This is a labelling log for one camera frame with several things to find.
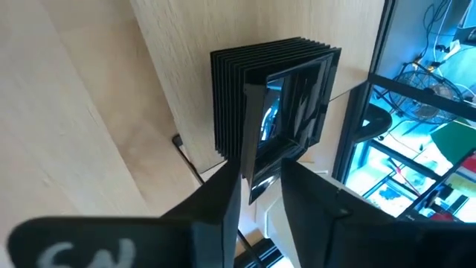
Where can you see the green sheet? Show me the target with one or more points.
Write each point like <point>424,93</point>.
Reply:
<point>455,141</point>

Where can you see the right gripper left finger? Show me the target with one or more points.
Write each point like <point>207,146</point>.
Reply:
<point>167,242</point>

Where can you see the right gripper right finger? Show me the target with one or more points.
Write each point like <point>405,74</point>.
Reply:
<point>353,238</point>

